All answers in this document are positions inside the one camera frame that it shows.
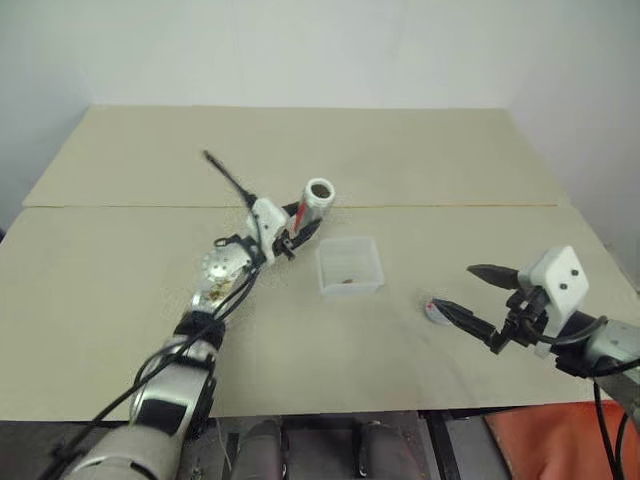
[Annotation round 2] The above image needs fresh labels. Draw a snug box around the orange fabric cushion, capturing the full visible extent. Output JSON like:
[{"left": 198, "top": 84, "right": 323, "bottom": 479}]
[{"left": 485, "top": 398, "right": 640, "bottom": 480}]

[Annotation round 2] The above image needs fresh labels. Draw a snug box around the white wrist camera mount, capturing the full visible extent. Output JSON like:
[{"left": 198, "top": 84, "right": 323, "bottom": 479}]
[
  {"left": 251, "top": 197, "right": 292, "bottom": 264},
  {"left": 517, "top": 245, "right": 592, "bottom": 337}
]

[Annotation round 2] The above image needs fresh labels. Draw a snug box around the small grey pink object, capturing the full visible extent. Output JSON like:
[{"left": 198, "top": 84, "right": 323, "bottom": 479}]
[{"left": 423, "top": 297, "right": 452, "bottom": 328}]

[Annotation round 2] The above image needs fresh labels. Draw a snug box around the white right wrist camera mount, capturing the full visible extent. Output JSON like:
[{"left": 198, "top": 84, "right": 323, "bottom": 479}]
[{"left": 517, "top": 245, "right": 592, "bottom": 337}]

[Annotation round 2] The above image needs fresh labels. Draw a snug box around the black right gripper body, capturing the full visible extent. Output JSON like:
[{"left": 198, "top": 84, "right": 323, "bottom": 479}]
[{"left": 490, "top": 285, "right": 552, "bottom": 356}]

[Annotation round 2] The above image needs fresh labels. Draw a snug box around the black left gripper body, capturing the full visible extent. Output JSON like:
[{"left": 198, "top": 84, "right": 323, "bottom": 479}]
[{"left": 271, "top": 227, "right": 307, "bottom": 262}]

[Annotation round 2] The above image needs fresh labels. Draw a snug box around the dark grey rounded shape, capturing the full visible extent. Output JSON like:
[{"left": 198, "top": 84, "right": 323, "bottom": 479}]
[{"left": 238, "top": 419, "right": 285, "bottom": 480}]

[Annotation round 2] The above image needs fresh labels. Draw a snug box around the thin white cord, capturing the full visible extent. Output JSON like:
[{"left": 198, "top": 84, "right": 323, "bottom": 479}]
[{"left": 217, "top": 418, "right": 235, "bottom": 472}]

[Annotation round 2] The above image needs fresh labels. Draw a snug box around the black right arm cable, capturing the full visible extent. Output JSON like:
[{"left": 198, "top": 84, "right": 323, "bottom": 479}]
[{"left": 537, "top": 315, "right": 640, "bottom": 480}]

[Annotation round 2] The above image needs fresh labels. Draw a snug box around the clear plastic bin container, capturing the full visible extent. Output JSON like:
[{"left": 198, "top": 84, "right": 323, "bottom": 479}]
[{"left": 317, "top": 237, "right": 386, "bottom": 298}]

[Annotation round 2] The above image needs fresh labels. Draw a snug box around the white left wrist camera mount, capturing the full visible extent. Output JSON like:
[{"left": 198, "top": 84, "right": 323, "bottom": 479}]
[{"left": 251, "top": 197, "right": 292, "bottom": 264}]

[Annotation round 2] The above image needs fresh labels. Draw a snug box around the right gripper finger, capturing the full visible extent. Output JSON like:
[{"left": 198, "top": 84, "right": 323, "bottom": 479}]
[
  {"left": 465, "top": 264, "right": 521, "bottom": 291},
  {"left": 433, "top": 298, "right": 502, "bottom": 347}
]

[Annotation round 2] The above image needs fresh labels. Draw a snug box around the black metal frame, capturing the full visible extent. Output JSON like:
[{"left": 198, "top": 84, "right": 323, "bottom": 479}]
[{"left": 418, "top": 408, "right": 494, "bottom": 480}]

